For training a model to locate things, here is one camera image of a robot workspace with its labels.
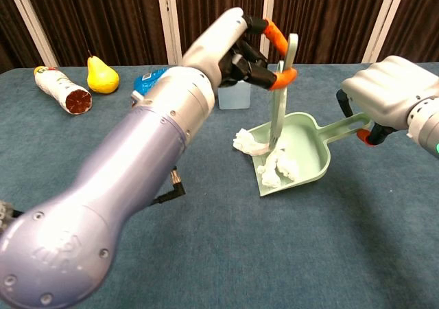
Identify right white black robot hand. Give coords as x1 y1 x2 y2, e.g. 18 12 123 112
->
335 55 439 147

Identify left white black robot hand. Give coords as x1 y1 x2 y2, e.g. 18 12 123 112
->
180 8 298 91

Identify mint green hand broom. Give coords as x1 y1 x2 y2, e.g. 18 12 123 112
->
267 33 299 152

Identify mint green dustpan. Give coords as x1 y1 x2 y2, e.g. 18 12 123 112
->
245 112 371 197

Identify white paper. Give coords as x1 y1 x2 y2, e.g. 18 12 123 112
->
232 127 298 189

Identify brown curtain partition panel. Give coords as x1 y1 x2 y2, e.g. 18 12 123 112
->
368 0 439 65
0 0 52 69
13 0 176 68
164 0 272 65
260 0 392 65

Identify pale blue cube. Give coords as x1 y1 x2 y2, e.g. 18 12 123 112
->
217 80 251 110

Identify blue snack bag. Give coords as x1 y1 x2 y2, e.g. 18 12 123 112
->
132 67 172 97

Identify yellow pear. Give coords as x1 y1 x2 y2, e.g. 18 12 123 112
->
86 49 121 95

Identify white drink bottle yellow cap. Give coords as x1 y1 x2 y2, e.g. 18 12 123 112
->
33 65 93 115

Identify blue felt table mat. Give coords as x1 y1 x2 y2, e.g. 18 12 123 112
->
0 61 439 309

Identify black arm cable with connector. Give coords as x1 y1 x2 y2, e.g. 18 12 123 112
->
149 166 187 207

